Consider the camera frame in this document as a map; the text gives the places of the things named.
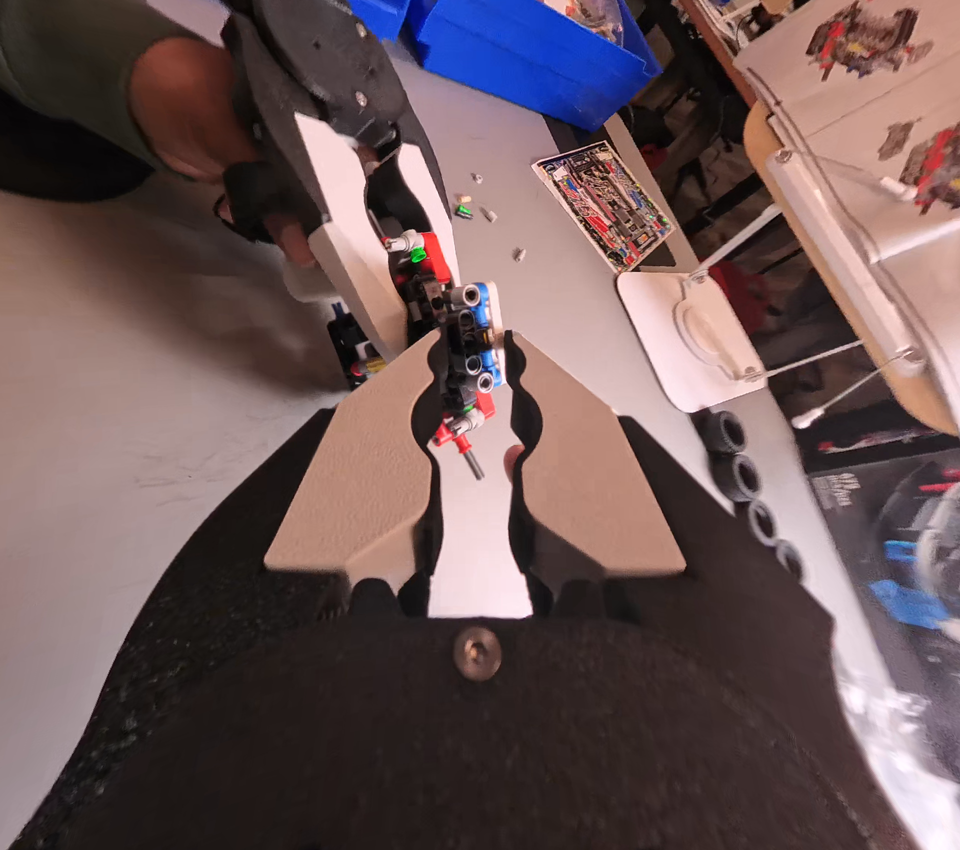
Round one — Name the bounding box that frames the red bag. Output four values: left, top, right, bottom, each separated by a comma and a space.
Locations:
708, 261, 770, 330

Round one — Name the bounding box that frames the person's left forearm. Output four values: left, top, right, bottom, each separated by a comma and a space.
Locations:
0, 0, 196, 169

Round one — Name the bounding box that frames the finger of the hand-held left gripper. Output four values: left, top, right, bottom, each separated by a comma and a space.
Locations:
294, 111, 412, 361
365, 143, 462, 286

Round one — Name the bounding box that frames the black red lego assembly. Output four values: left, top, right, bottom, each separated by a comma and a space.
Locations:
326, 227, 505, 484

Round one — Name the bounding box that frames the lego set box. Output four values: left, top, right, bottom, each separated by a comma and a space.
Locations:
795, 426, 960, 784

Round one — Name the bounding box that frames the white book stand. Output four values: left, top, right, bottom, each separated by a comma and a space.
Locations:
616, 100, 960, 439

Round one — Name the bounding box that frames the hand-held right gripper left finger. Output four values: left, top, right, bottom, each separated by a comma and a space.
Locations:
262, 328, 447, 619

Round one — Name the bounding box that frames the thin cord with white tip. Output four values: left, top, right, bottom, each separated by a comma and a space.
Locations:
791, 355, 927, 431

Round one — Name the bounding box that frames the person's left hand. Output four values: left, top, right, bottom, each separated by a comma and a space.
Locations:
127, 36, 320, 270

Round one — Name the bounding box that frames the clear plastic bag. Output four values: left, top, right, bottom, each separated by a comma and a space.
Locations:
836, 670, 960, 821

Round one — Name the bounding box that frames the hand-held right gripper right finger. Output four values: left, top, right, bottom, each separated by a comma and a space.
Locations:
502, 330, 689, 617

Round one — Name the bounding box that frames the colourful sticker sheet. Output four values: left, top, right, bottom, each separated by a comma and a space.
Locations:
532, 141, 676, 274

